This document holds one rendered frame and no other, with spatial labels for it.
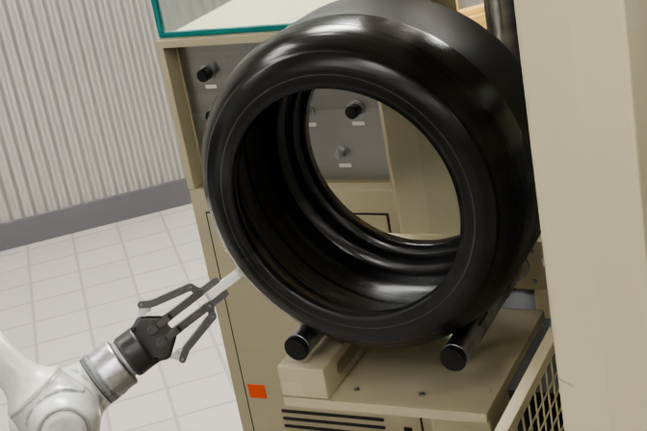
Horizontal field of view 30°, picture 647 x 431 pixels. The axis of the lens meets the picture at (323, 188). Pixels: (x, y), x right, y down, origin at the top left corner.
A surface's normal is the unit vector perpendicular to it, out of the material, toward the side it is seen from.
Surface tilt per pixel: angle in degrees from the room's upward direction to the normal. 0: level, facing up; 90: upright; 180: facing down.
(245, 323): 90
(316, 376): 90
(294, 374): 90
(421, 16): 24
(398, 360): 0
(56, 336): 0
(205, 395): 0
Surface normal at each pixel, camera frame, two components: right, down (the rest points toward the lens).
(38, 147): 0.25, 0.29
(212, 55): -0.41, 0.38
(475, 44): 0.48, -0.68
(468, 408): -0.17, -0.92
